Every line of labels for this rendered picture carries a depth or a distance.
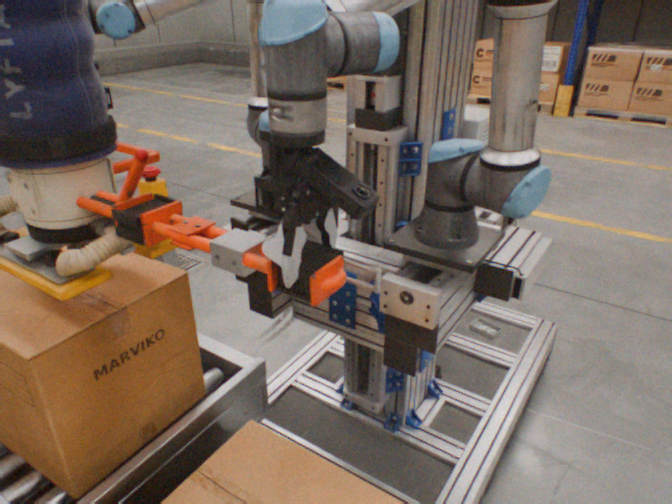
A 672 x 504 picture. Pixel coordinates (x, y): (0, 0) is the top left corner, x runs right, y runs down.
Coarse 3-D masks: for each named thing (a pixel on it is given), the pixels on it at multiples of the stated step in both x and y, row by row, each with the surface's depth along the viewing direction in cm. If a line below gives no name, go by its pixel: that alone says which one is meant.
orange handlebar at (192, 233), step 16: (128, 160) 119; (96, 208) 95; (160, 224) 87; (176, 224) 86; (192, 224) 86; (208, 224) 86; (176, 240) 85; (192, 240) 83; (208, 240) 82; (256, 256) 77; (336, 272) 73; (320, 288) 71; (336, 288) 72
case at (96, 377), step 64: (128, 256) 134; (0, 320) 109; (64, 320) 109; (128, 320) 116; (192, 320) 133; (0, 384) 113; (64, 384) 106; (128, 384) 120; (192, 384) 140; (64, 448) 110; (128, 448) 126
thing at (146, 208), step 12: (120, 204) 91; (132, 204) 93; (144, 204) 93; (156, 204) 94; (168, 204) 90; (180, 204) 92; (120, 216) 88; (132, 216) 87; (144, 216) 86; (156, 216) 88; (168, 216) 90; (120, 228) 90; (132, 228) 89; (144, 228) 87; (132, 240) 89; (156, 240) 90
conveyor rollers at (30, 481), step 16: (208, 384) 152; (0, 448) 132; (0, 464) 125; (16, 464) 127; (0, 480) 124; (32, 480) 122; (48, 480) 124; (16, 496) 119; (48, 496) 118; (64, 496) 119
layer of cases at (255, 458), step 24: (240, 432) 135; (264, 432) 135; (216, 456) 128; (240, 456) 128; (264, 456) 128; (288, 456) 128; (312, 456) 128; (192, 480) 122; (216, 480) 122; (240, 480) 122; (264, 480) 122; (288, 480) 122; (312, 480) 122; (336, 480) 122; (360, 480) 122
